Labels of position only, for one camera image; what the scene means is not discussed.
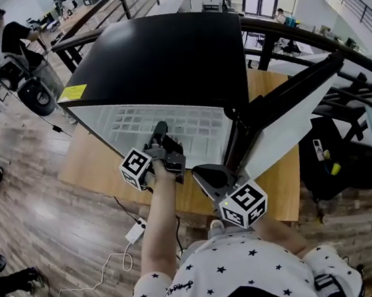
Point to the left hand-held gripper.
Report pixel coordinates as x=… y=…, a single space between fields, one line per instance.
x=136 y=167

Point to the white desk foot bar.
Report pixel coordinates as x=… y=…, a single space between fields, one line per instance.
x=349 y=217

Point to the white star-print shirt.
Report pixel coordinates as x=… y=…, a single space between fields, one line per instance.
x=235 y=276

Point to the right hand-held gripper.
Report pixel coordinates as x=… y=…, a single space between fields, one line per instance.
x=245 y=204

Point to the white shoe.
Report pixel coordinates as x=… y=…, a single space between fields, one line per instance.
x=215 y=225

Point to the black office chair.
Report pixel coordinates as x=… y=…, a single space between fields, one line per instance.
x=310 y=173

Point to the person's left forearm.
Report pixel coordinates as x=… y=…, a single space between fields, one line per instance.
x=159 y=231

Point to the black mini display fridge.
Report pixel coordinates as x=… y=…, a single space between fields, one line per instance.
x=161 y=56

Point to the yellow-green label sticker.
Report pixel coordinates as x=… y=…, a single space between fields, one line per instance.
x=72 y=92

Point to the white power strip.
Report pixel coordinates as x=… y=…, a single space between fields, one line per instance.
x=136 y=230

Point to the person's right forearm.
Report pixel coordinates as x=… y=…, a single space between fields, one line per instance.
x=277 y=237

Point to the white phone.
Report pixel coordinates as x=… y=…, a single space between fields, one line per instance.
x=318 y=148

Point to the grey trousers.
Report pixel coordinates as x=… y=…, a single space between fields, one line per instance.
x=191 y=249

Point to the black round worn device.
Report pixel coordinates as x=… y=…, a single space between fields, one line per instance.
x=36 y=95

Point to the black metal railing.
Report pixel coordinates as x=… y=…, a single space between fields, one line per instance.
x=357 y=5

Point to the small yellow-green item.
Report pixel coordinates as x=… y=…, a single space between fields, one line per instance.
x=335 y=168

